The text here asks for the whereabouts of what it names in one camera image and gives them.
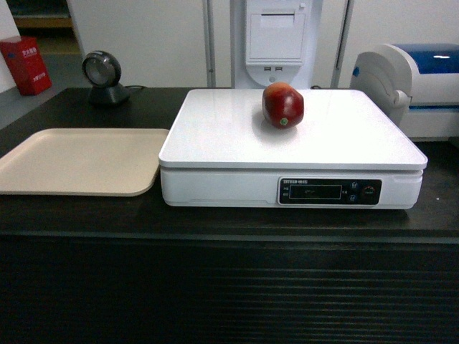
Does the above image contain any dark red mango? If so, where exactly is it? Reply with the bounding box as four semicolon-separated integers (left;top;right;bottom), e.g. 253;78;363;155
262;82;305;129

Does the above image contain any white checkout scale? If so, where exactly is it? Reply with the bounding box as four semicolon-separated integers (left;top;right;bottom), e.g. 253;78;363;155
159;90;427;209

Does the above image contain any black checkout counter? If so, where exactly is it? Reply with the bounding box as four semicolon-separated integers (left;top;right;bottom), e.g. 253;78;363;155
0;87;459;344

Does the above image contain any white receipt printer kiosk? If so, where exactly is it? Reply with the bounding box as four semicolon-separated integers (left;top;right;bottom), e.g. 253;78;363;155
229;1;323;90

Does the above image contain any beige plastic tray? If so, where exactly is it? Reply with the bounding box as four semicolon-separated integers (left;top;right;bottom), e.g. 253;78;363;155
1;128;169;197

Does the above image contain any black barcode scanner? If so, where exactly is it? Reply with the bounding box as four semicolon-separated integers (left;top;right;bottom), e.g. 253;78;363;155
82;50;131;107

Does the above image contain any white blue label printer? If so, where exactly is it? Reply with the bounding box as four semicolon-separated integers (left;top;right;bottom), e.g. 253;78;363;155
350;43;458;140

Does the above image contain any red fire extinguisher box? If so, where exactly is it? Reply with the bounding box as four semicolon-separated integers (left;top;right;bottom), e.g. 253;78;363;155
1;36;52;96

